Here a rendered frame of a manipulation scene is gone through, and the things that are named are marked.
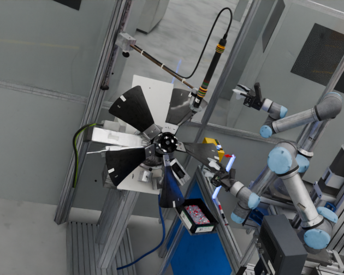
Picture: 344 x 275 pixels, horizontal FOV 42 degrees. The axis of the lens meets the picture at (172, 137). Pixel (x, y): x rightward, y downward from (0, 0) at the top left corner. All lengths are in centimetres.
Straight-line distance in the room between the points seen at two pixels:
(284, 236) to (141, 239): 173
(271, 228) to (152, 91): 113
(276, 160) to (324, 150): 318
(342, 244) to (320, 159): 265
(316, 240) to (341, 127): 305
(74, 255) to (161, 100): 123
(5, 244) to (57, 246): 35
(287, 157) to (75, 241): 175
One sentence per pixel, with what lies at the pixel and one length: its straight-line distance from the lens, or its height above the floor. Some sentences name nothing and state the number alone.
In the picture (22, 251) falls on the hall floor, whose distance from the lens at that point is 332.
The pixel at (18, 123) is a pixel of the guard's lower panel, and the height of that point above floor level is 71.
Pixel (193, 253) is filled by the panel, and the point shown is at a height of 44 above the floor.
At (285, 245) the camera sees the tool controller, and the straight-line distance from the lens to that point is 212.
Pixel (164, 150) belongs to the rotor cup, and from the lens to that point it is 245.
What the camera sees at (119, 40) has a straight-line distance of 275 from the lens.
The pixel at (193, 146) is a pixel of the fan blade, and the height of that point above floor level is 118.
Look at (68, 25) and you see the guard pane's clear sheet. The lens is 293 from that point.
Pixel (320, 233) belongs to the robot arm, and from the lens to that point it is 231.
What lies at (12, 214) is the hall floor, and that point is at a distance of 357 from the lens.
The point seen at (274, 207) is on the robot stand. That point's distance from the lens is 292.
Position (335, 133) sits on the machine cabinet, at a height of 72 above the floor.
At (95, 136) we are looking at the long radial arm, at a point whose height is 111.
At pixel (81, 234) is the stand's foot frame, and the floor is 8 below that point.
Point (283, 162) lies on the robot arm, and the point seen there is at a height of 148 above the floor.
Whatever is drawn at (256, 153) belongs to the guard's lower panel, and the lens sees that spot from 368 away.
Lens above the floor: 238
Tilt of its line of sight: 27 degrees down
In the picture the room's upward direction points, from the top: 22 degrees clockwise
